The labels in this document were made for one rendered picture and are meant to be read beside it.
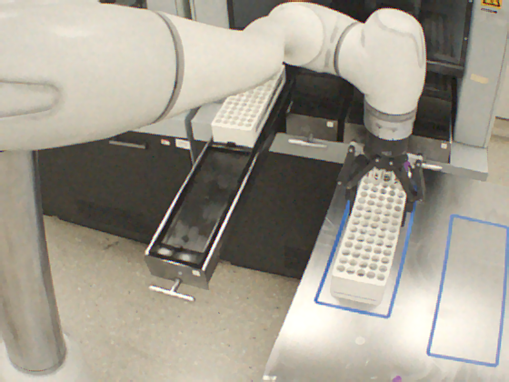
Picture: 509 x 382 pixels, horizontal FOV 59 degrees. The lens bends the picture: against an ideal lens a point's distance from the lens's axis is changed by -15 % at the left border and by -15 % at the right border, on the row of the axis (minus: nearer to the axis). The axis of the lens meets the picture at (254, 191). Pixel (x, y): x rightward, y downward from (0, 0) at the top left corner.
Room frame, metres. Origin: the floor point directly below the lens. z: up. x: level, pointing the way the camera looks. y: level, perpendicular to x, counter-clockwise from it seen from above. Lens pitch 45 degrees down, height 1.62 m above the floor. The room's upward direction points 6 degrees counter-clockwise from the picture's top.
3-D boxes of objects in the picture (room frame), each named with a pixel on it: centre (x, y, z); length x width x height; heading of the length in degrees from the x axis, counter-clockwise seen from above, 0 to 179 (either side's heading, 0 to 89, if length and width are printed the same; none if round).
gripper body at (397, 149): (0.65, -0.23, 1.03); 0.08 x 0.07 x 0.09; 65
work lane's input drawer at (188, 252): (0.92, 0.05, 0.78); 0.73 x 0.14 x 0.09; 157
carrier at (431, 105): (1.00, -0.48, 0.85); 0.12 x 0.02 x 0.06; 66
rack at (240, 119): (1.09, -0.02, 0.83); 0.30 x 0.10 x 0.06; 157
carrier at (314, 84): (1.11, -0.19, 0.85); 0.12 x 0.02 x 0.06; 68
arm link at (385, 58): (0.66, -0.23, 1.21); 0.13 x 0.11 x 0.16; 42
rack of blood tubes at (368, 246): (0.62, -0.22, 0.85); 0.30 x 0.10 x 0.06; 155
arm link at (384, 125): (0.65, -0.23, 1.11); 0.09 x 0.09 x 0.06
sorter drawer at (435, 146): (1.21, -0.57, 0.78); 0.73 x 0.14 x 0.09; 157
